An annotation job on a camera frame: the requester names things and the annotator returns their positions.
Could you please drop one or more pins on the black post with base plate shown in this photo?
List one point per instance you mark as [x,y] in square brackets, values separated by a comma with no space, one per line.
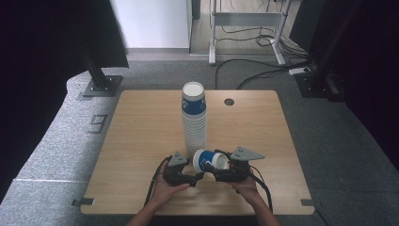
[323,78]
[98,78]

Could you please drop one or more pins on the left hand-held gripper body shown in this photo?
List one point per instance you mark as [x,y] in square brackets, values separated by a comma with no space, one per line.
[175,171]

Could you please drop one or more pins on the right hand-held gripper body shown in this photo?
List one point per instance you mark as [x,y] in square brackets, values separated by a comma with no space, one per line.
[235,166]

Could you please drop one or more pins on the person's right hand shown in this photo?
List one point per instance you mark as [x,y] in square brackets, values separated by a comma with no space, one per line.
[246,190]

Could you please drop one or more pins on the grey table corner bracket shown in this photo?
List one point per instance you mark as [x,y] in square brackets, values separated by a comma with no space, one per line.
[83,201]
[307,202]

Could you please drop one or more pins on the white metal desk frame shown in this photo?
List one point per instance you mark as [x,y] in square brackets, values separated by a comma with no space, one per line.
[244,19]

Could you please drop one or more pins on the white power strip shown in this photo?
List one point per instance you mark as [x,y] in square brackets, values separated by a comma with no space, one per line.
[299,71]

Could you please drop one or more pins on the blue banded paper cup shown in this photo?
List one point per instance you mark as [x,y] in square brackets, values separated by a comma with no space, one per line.
[207,159]

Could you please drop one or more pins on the black curtain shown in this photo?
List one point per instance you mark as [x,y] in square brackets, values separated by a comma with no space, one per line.
[370,62]
[37,62]

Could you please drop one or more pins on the stack of white paper cups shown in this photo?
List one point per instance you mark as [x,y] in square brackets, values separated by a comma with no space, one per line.
[194,125]

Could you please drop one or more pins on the person's left hand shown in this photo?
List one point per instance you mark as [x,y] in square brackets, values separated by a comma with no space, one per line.
[166,193]

